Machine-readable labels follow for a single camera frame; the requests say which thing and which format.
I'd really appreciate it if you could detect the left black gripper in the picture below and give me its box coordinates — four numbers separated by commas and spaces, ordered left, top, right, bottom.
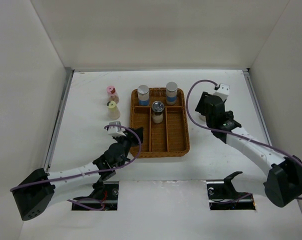
112, 126, 143, 156

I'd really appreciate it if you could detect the yellow cap spice bottle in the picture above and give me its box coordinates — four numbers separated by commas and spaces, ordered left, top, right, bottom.
106, 100, 121, 120

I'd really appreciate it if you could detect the silver grinder spice bottle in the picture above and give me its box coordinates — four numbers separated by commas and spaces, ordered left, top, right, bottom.
151, 101, 165, 124

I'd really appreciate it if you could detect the blue label silver-cap jar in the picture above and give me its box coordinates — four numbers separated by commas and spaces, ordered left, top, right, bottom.
137, 85, 150, 107

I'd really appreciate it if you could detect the dark lid spice jar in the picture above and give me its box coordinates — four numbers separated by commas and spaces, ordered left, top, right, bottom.
199, 114, 206, 122

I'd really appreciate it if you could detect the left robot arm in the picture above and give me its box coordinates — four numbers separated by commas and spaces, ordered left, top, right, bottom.
10, 126, 144, 221

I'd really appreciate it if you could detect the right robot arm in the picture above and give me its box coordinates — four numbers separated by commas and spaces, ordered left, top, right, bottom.
195, 92, 302, 208

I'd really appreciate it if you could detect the brown wicker divided tray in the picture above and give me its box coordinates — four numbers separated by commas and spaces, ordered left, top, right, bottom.
129, 88, 190, 159

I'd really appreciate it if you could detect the pink cap spice bottle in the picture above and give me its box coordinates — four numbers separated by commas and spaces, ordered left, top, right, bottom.
106, 85, 120, 104

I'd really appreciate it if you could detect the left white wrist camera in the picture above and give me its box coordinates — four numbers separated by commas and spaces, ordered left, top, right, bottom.
107, 121, 125, 138

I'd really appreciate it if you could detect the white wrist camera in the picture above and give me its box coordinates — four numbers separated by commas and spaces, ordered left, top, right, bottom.
213, 83, 230, 102
107, 121, 125, 138

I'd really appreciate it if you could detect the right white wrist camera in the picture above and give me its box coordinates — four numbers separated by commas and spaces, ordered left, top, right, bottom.
213, 83, 230, 102

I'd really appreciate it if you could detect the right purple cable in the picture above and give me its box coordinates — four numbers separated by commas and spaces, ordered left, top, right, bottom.
185, 79, 302, 201

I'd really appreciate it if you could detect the right aluminium frame rail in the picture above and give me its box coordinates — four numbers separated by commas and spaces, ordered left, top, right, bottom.
242, 68, 273, 146

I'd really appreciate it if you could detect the aluminium frame rail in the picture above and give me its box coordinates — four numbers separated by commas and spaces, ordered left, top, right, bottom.
242, 68, 273, 146
43, 67, 75, 171

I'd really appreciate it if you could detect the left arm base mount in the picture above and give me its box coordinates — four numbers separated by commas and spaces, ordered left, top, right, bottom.
71, 181, 120, 211

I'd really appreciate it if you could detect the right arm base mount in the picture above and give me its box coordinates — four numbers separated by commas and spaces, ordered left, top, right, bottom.
206, 171, 256, 211

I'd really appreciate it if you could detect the left aluminium frame rail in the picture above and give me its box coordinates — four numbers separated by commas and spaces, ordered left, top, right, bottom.
43, 67, 75, 171

